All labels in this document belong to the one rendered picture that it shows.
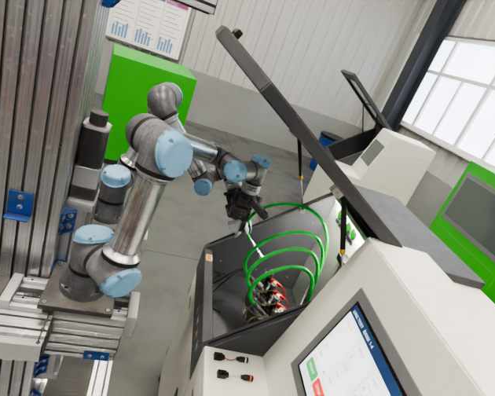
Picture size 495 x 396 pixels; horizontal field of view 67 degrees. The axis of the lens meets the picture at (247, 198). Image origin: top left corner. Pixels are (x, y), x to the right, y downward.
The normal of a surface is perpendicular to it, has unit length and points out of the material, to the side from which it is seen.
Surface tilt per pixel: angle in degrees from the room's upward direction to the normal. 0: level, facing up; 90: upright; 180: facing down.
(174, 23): 90
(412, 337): 76
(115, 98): 90
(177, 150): 83
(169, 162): 83
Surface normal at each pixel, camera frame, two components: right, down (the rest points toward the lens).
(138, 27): 0.17, 0.45
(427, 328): -0.83, -0.47
